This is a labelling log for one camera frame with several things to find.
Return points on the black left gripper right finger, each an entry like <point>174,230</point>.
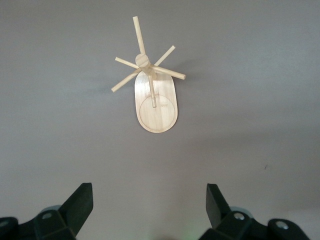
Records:
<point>225,220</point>

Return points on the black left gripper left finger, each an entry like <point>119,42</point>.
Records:
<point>70,215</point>

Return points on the wooden cup rack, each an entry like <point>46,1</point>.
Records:
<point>157,117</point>

